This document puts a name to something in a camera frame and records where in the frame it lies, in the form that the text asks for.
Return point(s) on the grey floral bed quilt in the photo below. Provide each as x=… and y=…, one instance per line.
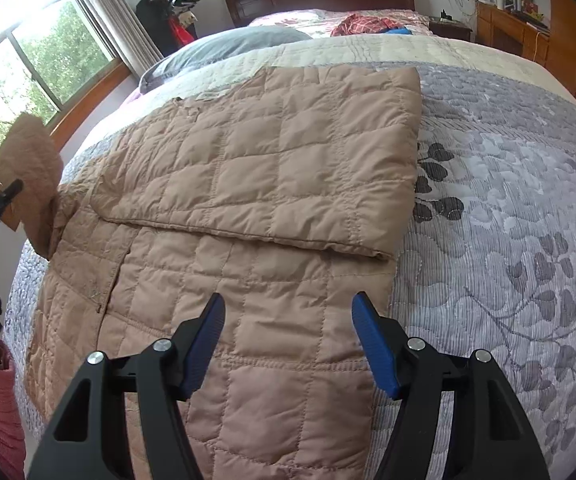
x=493, y=210

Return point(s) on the beige curtain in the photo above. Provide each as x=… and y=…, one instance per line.
x=117, y=5

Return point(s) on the black coat rack with clothes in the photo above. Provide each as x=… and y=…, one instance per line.
x=152, y=15

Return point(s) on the red bag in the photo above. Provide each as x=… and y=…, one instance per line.
x=183, y=34

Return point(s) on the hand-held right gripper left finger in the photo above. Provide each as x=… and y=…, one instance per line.
x=206, y=345

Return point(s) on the grey pillow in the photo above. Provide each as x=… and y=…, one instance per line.
x=227, y=45

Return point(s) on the pink floral pillow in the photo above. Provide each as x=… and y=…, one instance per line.
x=293, y=19

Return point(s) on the red plaid cloth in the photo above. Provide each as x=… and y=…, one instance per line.
x=363, y=24

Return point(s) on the blue cloth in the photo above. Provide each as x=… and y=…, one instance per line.
x=398, y=31

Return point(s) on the wooden desk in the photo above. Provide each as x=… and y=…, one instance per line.
x=503, y=25

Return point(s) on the tan quilted jacket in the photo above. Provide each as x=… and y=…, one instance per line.
x=268, y=160

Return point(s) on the dark nightstand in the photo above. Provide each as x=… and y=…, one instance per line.
x=453, y=30

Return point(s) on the wooden framed window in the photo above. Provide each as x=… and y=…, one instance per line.
x=57, y=25

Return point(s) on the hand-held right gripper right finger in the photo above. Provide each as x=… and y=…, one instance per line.
x=374, y=345

